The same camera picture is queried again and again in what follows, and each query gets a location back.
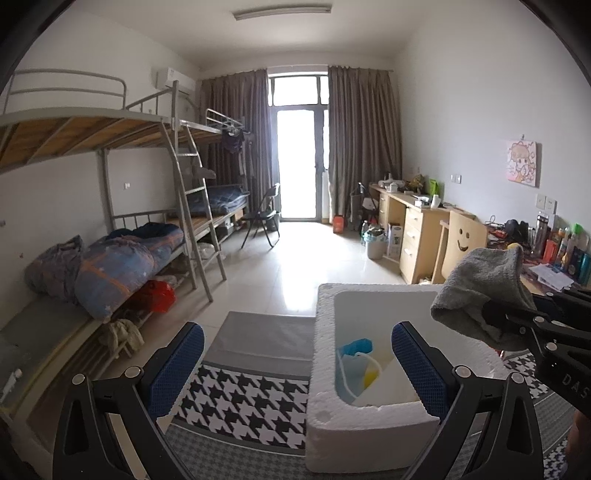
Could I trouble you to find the black folding chair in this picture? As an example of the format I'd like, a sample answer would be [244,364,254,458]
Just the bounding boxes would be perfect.
[240,183,281,250]

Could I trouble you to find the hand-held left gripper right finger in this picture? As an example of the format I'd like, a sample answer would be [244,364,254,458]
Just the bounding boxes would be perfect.
[392,322,541,480]

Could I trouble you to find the houndstooth tablecloth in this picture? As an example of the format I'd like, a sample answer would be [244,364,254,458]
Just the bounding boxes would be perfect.
[161,311,591,480]

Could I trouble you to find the blue quilt with orange stripes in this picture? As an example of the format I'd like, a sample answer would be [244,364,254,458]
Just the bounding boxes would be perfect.
[74,222,185,321]

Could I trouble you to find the dark hanging clothes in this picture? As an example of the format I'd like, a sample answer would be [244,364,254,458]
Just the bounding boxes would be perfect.
[221,128,248,156]

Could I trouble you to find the white cardboard box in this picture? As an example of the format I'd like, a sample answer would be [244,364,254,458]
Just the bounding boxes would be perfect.
[387,223,405,260]

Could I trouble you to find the wooden desk with patterned cover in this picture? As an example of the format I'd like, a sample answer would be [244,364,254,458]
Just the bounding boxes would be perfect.
[485,220,591,298]

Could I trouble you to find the wooden chair with smiley face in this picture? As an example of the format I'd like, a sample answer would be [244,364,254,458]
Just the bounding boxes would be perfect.
[431,210,489,285]

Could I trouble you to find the white bucket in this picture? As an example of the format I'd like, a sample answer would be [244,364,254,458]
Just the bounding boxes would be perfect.
[365,228,389,260]

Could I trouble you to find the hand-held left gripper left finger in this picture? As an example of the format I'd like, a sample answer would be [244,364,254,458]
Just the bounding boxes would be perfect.
[53,322,206,480]

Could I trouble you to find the yellowish crumpled cloth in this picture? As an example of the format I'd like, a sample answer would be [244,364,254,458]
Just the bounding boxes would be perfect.
[97,318,145,359]

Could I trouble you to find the row of toiletry bottles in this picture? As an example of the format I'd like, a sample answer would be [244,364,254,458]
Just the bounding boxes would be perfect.
[531,211,591,285]

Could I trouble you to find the cartoon wall picture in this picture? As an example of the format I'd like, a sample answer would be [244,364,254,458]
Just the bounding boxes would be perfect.
[504,136,542,188]

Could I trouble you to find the glass balcony door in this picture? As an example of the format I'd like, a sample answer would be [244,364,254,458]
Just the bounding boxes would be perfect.
[268,74,331,222]

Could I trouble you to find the grey towel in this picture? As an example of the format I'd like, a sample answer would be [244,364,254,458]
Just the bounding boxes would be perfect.
[430,244,537,354]

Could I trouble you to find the blue face mask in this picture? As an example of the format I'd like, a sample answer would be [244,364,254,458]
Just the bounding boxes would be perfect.
[338,338,376,398]

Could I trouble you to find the dark blue checked quilt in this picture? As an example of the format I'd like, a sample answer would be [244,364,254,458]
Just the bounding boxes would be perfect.
[189,185,250,217]

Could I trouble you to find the person's right forearm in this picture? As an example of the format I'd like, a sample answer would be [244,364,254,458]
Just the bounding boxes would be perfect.
[567,408,591,467]

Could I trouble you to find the grey mattress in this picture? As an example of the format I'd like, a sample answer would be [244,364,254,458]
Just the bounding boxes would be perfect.
[0,300,93,361]

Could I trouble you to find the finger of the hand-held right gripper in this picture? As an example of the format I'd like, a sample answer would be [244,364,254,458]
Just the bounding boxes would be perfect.
[531,287,591,325]
[482,301,553,341]

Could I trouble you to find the white foam box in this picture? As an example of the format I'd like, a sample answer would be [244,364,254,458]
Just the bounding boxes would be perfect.
[305,282,509,474]

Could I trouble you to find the brown curtain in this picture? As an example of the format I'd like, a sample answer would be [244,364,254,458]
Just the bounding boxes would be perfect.
[328,65,402,222]
[201,68,278,217]

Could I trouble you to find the printed papers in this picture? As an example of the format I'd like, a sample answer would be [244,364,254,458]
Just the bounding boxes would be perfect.
[526,263,576,290]

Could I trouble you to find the white air conditioner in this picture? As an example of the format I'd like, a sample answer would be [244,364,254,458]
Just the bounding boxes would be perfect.
[154,67,195,96]

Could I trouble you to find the grey metal bunk bed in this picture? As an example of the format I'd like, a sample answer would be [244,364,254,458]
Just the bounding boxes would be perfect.
[178,108,257,246]
[0,69,228,416]

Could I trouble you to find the light wooden desk with drawers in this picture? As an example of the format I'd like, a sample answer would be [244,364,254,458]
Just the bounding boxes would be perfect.
[369,182,477,284]

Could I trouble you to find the grey cloth on ladder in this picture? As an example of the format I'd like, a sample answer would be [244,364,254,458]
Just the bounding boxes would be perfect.
[180,165,217,181]

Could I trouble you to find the red plastic bag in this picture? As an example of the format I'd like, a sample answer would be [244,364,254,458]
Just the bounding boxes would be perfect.
[134,279,177,315]

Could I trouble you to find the patterned cloth bundle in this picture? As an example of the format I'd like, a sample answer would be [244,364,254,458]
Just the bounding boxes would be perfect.
[24,235,86,306]

